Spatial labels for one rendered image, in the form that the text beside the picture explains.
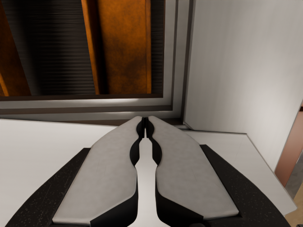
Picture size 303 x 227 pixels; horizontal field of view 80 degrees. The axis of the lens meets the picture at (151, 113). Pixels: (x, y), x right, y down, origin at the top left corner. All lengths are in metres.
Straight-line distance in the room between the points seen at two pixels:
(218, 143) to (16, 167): 0.17
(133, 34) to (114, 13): 0.04
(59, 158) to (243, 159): 0.16
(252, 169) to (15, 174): 0.21
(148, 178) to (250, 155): 0.09
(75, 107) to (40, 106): 0.03
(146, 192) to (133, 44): 0.21
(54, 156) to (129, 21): 0.20
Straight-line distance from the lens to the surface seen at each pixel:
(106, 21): 0.30
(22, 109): 0.19
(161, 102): 0.16
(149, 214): 0.22
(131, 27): 0.29
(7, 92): 0.32
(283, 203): 0.25
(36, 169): 0.19
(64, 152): 0.17
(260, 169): 0.20
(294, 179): 0.56
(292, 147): 0.24
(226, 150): 0.17
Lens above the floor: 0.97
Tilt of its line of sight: 63 degrees down
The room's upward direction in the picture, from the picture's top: 175 degrees clockwise
